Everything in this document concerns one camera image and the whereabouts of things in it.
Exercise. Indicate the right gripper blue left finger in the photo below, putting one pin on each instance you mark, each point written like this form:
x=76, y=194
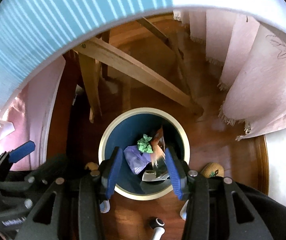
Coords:
x=67, y=201

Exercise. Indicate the purple tissue plastic bag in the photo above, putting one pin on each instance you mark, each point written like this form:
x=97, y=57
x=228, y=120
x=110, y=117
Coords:
x=136, y=160

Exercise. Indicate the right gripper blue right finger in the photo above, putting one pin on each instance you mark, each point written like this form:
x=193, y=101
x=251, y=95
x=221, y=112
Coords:
x=189, y=185

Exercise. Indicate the green paper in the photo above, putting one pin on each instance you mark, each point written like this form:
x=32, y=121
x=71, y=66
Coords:
x=144, y=145

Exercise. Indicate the white chair base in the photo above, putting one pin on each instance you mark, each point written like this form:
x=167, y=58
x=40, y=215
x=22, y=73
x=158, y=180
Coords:
x=157, y=225

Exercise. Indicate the pink bed sheet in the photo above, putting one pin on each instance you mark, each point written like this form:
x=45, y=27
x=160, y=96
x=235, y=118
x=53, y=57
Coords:
x=28, y=116

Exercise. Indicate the patterned blue white tablecloth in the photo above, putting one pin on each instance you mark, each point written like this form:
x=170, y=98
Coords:
x=33, y=33

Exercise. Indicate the floral cream curtain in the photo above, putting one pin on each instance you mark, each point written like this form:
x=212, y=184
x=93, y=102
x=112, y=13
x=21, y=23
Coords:
x=253, y=63

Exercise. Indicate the wooden table leg frame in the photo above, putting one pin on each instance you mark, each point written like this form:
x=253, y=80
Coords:
x=117, y=59

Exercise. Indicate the orange foil snack bag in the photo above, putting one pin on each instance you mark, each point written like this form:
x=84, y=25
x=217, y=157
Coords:
x=158, y=155

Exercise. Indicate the round blue trash bin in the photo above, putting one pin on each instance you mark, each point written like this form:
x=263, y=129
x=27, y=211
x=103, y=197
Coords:
x=126, y=130

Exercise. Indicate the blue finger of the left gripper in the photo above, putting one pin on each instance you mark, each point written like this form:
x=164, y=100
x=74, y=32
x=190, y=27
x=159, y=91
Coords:
x=7, y=159
x=21, y=181

